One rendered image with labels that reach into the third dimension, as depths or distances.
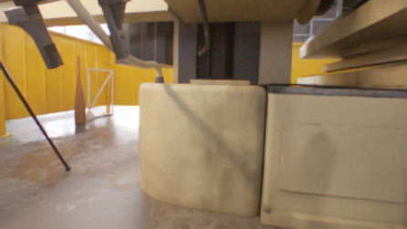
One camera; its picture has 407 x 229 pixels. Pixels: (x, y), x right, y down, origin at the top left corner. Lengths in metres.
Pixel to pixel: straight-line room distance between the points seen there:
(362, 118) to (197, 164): 0.72
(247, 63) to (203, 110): 0.70
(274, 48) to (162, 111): 0.92
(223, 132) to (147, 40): 1.08
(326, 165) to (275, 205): 0.28
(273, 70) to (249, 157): 0.76
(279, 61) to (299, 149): 0.76
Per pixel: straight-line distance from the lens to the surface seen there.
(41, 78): 3.19
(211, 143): 0.95
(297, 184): 1.02
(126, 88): 3.89
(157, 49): 1.69
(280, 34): 1.57
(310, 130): 0.95
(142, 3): 1.38
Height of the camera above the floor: 0.61
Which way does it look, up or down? 5 degrees down
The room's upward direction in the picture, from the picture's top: 2 degrees clockwise
